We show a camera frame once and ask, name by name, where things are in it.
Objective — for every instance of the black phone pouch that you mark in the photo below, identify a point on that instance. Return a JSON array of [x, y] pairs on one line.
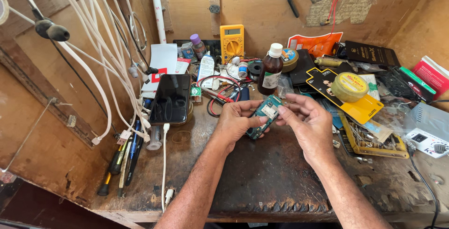
[[302, 66]]

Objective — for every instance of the green phone circuit board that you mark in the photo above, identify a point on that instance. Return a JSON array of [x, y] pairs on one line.
[[270, 108]]

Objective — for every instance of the person's right hand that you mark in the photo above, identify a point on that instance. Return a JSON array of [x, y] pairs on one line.
[[315, 131]]

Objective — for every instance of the white paper with red square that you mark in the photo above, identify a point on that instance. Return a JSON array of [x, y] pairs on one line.
[[163, 59]]

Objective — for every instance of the green and black box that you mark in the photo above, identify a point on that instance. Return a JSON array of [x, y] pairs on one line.
[[417, 81]]

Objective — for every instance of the black tweezers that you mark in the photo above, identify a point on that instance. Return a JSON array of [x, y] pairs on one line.
[[133, 166]]

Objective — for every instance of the yellow tray of small tools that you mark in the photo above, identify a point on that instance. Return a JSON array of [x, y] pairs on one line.
[[371, 145]]

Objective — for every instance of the yellow and black screwdriver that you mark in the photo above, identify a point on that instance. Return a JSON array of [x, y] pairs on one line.
[[104, 183]]

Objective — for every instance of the tan rubber band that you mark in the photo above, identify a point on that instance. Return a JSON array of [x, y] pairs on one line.
[[172, 138]]

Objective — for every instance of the brass metal tool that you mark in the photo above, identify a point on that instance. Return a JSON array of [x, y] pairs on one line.
[[329, 62]]

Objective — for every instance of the black earphones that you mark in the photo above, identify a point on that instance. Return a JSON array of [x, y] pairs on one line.
[[52, 30]]

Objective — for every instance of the green and black screwdriver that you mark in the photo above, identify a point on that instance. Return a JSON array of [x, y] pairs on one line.
[[116, 160]]

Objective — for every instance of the clear plastic syringe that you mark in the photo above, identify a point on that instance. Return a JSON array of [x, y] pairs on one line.
[[154, 139]]

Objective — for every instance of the black plastic bag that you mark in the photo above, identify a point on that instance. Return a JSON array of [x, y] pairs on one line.
[[393, 81]]

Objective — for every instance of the blue pen tool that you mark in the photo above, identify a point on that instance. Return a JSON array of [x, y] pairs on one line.
[[134, 141]]

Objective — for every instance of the white soldering station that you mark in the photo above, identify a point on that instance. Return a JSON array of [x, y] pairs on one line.
[[429, 131]]

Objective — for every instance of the yellow and black packaging card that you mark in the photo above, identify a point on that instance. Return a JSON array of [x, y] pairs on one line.
[[364, 109]]

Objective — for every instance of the black flat box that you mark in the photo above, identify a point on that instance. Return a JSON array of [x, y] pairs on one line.
[[371, 53]]

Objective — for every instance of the black smartphone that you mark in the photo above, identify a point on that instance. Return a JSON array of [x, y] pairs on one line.
[[171, 97]]

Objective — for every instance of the clear plastic bag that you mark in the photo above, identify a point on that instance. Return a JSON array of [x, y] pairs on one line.
[[284, 86]]

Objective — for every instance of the white glue tube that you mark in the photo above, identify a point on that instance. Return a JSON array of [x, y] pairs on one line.
[[206, 69]]

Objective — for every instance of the person's left hand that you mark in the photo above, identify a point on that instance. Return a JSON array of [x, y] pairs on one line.
[[229, 124]]

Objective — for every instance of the small green tag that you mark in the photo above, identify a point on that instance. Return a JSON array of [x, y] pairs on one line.
[[195, 91]]

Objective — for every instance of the red and black probe leads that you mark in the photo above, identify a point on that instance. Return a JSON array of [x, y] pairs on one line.
[[219, 97]]

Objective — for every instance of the blue printed packet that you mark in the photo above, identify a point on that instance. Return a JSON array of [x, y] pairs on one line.
[[189, 52]]

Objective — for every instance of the small white bottle blue label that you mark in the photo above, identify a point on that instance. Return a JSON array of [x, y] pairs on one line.
[[242, 69]]

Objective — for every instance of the small bottle with purple cap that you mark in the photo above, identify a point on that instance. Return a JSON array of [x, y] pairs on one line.
[[199, 46]]

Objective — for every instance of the brown bottle with white cap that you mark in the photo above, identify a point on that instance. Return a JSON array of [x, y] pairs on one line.
[[270, 71]]

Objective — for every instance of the red and white box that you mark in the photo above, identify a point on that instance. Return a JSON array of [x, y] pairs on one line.
[[433, 74]]

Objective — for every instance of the yellow solder paste tin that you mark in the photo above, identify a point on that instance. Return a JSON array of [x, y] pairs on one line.
[[349, 87]]

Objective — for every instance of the yellow digital multimeter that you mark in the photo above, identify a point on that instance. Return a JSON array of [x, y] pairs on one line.
[[232, 43]]

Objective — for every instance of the thin metal rod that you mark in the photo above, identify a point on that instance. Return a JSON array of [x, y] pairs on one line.
[[28, 134]]

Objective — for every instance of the white printed tube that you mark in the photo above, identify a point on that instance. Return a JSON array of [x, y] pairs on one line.
[[158, 15]]

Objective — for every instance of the tape roll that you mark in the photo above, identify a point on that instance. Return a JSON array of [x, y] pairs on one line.
[[2, 8]]

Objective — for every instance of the round gold tin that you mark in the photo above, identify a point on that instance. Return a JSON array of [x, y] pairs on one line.
[[290, 59]]

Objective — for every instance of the orange packet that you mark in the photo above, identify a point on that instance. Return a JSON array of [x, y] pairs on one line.
[[315, 43]]

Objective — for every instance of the grey metal tool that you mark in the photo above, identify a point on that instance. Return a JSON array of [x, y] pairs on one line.
[[123, 173]]

